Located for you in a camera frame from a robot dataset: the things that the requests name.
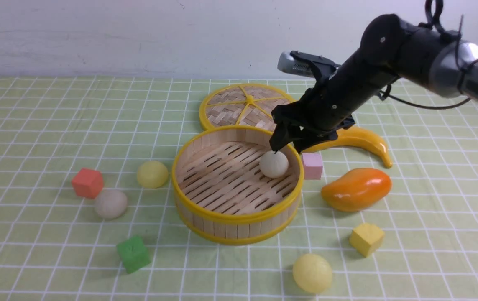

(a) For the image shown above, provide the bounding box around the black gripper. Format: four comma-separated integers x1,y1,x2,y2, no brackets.
269,85,355,153

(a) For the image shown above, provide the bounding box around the white bun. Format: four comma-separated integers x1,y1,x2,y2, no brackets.
94,190,128,219
258,151,289,179

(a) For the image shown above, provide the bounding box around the yellow bun front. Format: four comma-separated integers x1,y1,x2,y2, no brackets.
292,253,334,295

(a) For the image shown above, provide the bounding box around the yellow bun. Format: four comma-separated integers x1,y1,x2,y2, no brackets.
137,160,169,189
292,253,334,295

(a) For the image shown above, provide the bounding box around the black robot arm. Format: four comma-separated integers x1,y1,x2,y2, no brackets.
269,15,478,152

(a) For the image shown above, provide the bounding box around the woven bamboo steamer lid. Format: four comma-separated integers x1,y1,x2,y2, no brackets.
199,83,294,132

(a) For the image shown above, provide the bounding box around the bamboo steamer tray yellow rim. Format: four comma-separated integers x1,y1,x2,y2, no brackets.
171,125,304,245

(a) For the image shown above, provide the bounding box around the pink cube block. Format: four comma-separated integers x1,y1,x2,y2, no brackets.
302,152,324,180

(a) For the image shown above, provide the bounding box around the yellow toy banana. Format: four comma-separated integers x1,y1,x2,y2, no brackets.
302,126,393,169

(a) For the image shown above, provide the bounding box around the orange toy mango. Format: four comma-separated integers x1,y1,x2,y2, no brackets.
320,168,392,213

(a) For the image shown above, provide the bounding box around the yellow cube block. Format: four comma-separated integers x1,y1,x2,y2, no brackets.
348,223,385,258

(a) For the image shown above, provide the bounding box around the green cube block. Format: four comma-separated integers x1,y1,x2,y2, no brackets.
116,236,151,274

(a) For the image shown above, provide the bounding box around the red cube block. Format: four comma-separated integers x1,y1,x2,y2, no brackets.
71,168,104,199

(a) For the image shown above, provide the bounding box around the green checked tablecloth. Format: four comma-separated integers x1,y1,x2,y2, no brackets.
0,77,478,301

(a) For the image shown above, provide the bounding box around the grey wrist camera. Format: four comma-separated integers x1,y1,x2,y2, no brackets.
277,51,340,80

